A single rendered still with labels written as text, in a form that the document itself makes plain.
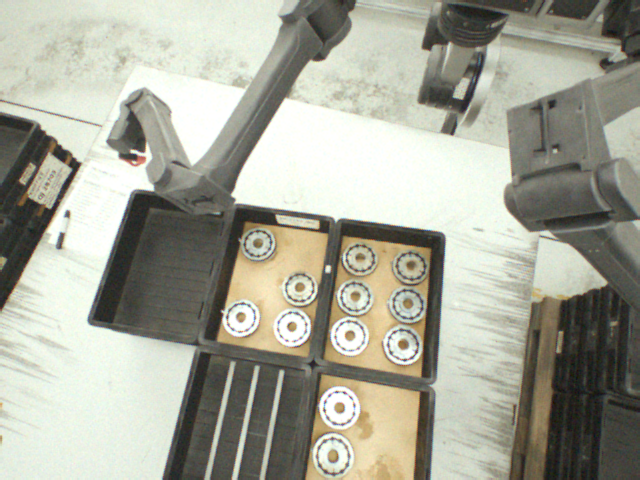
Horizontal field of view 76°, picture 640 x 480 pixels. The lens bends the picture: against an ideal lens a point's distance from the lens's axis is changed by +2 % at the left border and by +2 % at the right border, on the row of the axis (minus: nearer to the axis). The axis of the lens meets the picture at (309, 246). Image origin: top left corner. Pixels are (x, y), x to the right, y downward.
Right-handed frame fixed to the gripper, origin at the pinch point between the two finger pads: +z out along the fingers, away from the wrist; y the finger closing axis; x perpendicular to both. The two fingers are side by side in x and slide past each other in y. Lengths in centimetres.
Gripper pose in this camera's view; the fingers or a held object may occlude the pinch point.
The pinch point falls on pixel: (136, 149)
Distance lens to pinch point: 128.4
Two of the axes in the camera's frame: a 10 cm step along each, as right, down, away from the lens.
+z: -3.3, 3.0, 9.0
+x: -9.4, -1.1, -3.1
